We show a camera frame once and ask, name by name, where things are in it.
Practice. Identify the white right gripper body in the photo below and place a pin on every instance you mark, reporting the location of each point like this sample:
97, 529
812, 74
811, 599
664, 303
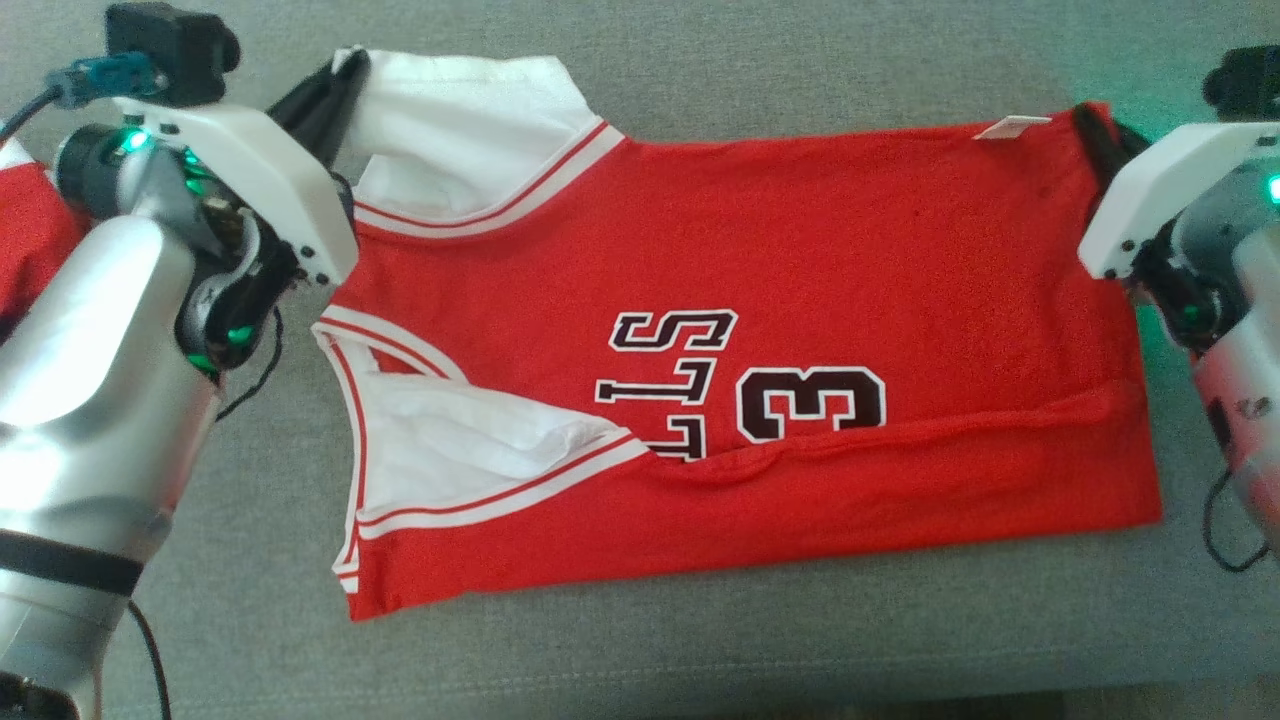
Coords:
1150, 190

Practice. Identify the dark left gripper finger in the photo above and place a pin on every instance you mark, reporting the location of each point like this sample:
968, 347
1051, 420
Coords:
310, 95
345, 110

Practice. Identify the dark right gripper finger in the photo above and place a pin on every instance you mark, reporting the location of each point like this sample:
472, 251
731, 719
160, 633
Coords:
1131, 143
1103, 150

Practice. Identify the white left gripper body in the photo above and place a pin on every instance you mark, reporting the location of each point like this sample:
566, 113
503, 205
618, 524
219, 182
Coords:
270, 180

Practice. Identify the red white basketball jersey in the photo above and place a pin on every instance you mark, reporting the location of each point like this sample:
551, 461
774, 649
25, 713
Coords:
800, 250

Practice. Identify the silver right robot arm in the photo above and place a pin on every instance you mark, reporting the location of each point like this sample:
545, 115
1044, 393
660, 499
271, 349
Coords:
1250, 400

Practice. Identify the crumpled red white garment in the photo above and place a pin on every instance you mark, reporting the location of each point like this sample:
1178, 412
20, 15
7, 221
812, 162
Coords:
30, 240

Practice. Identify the large grey sofa ottoman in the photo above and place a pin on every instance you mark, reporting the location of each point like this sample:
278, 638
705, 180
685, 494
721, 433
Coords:
700, 660

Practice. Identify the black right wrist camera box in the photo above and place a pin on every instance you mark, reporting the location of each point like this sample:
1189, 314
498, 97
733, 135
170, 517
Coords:
1250, 85

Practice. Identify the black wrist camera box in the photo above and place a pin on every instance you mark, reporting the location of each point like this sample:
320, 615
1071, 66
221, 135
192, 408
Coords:
170, 45
1250, 85

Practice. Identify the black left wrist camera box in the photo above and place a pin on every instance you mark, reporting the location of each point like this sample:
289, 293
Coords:
170, 45

